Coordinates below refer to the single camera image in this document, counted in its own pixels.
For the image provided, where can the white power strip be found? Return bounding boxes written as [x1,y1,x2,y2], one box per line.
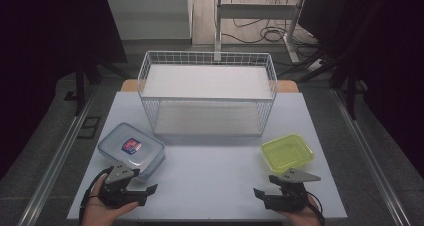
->
[306,59,326,73]

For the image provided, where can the black floor cables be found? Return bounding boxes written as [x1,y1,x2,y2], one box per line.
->
[221,0,319,58]

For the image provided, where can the clear lidded plastic food container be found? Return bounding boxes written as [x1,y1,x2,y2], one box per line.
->
[97,122,166,182]

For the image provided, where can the black floor bracket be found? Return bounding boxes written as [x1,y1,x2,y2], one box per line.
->
[77,115,102,140]

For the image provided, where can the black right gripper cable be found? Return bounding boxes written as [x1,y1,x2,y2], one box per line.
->
[308,199,326,226]

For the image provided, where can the person's left hand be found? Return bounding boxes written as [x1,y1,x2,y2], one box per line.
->
[80,174,140,226]

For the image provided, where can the green plastic container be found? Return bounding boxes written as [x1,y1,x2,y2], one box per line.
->
[260,133,315,174]

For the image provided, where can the white metal desk frame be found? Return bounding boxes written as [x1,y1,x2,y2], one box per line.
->
[213,0,308,64]

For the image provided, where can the white wire rack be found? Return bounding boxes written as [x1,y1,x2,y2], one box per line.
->
[137,50,279,138]

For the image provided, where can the person's right hand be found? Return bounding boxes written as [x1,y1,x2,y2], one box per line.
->
[278,194,323,226]

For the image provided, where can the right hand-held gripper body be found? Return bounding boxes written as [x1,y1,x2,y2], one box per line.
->
[263,168,322,212]

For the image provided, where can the black stand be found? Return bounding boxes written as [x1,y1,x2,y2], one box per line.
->
[63,35,132,118]
[276,0,394,121]

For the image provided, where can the white panel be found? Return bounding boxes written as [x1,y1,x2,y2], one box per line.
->
[104,0,195,42]

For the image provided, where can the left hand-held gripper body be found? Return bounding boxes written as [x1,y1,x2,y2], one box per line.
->
[98,161,147,210]

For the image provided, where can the metal floor rail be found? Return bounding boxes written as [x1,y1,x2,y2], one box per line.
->
[17,85,98,226]
[330,88,412,226]

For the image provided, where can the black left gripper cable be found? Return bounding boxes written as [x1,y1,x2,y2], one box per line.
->
[78,166,114,225]

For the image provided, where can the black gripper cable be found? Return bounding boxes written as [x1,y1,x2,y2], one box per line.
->
[78,166,114,225]
[308,199,326,226]

